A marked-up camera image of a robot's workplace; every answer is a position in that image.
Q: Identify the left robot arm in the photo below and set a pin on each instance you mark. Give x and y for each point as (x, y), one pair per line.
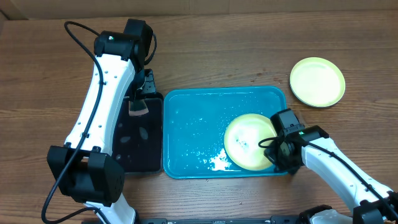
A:
(83, 167)

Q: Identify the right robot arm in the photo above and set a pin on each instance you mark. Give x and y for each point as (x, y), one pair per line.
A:
(296, 146)

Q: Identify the yellow-green plate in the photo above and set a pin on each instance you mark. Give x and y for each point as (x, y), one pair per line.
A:
(241, 141)
(317, 82)

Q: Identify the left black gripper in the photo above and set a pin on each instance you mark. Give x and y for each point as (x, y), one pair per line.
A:
(151, 88)

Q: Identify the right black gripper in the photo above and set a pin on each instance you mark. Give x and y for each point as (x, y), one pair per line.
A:
(272, 154)

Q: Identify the orange green sponge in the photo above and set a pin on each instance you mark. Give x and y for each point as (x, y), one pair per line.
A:
(137, 108)

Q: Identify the black water tray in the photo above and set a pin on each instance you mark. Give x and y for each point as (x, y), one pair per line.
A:
(137, 140)

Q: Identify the teal plastic tray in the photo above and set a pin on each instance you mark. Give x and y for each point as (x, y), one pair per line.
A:
(195, 121)

